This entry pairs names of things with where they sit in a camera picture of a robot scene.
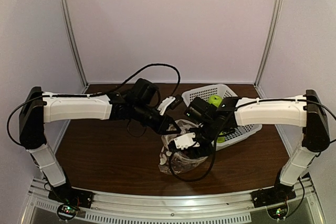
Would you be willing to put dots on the front aluminium rail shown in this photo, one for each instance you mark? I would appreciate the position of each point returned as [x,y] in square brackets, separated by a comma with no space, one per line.
[221,208]

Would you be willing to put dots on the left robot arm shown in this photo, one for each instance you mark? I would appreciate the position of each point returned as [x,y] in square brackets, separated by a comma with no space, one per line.
[42,108]

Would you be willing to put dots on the right aluminium frame post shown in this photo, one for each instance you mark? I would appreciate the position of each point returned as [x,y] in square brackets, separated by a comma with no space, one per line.
[275,15]

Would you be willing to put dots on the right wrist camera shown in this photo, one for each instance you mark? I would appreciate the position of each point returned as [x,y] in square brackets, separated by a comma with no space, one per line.
[183,142]

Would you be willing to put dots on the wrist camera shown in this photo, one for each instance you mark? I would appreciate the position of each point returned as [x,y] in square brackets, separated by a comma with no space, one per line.
[170,102]
[183,142]

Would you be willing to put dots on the green fake apple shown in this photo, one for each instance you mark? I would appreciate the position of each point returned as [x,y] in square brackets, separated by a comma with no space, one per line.
[215,100]

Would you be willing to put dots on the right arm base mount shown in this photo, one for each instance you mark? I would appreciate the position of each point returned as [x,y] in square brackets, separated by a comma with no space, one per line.
[275,199]

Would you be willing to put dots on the left aluminium frame post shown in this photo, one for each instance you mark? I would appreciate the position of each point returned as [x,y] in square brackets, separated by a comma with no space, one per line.
[72,42]

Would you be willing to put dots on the white perforated plastic basket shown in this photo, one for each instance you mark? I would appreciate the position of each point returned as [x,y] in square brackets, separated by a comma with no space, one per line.
[234,135]

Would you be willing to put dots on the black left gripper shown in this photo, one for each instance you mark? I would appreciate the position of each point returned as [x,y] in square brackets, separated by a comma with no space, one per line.
[159,120]

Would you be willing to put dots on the clear zip top bag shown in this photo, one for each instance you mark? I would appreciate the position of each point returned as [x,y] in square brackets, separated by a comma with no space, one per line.
[181,163]

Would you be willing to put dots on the aluminium frame post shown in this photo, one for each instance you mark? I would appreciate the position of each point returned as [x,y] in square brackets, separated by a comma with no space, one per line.
[275,15]
[72,42]

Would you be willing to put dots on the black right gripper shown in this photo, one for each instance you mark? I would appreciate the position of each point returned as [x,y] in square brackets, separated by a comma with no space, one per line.
[200,141]

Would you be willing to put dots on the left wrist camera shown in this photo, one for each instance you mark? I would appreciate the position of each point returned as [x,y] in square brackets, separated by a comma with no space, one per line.
[170,102]

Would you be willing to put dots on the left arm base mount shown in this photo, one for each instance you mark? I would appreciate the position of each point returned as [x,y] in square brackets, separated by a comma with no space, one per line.
[72,200]

